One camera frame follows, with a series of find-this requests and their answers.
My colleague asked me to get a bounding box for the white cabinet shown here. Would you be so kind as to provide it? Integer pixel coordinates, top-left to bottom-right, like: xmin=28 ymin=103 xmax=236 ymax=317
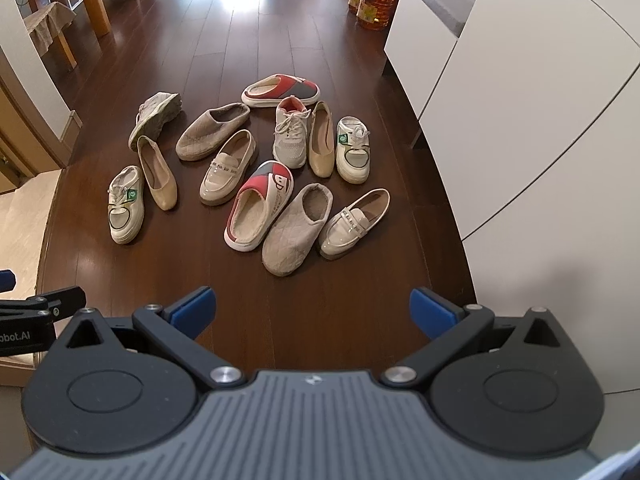
xmin=383 ymin=0 xmax=640 ymax=396

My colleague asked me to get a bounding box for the red grey slipper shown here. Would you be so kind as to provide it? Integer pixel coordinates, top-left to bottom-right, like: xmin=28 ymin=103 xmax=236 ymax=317
xmin=224 ymin=160 xmax=294 ymax=252
xmin=241 ymin=74 xmax=321 ymax=108

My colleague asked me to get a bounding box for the cream loafer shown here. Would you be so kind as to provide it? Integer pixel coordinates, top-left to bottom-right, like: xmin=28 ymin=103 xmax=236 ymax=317
xmin=318 ymin=188 xmax=390 ymax=260
xmin=200 ymin=129 xmax=258 ymax=206

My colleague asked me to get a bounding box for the beige pump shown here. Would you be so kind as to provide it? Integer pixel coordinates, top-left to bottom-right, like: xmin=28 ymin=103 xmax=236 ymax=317
xmin=137 ymin=136 xmax=178 ymax=211
xmin=308 ymin=101 xmax=335 ymax=179

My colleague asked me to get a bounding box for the white green sneaker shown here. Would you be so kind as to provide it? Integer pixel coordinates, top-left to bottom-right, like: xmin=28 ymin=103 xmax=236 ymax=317
xmin=335 ymin=116 xmax=371 ymax=184
xmin=107 ymin=165 xmax=144 ymax=245

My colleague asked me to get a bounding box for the beige quilted slipper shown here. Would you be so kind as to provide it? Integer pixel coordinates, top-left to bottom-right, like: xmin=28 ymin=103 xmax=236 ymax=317
xmin=262 ymin=183 xmax=333 ymax=278

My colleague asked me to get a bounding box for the wooden stool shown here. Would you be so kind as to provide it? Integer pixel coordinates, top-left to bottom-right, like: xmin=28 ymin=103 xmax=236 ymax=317
xmin=24 ymin=1 xmax=77 ymax=70

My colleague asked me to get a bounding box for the oil bottle front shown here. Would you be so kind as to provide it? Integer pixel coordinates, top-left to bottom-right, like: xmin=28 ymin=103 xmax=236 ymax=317
xmin=356 ymin=0 xmax=397 ymax=30

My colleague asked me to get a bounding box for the beige fuzzy slipper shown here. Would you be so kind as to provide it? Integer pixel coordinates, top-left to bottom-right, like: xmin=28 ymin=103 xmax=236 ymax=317
xmin=176 ymin=103 xmax=250 ymax=162

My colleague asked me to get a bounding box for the white pink sneaker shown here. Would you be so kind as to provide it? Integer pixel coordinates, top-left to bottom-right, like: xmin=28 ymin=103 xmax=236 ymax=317
xmin=272 ymin=96 xmax=311 ymax=169

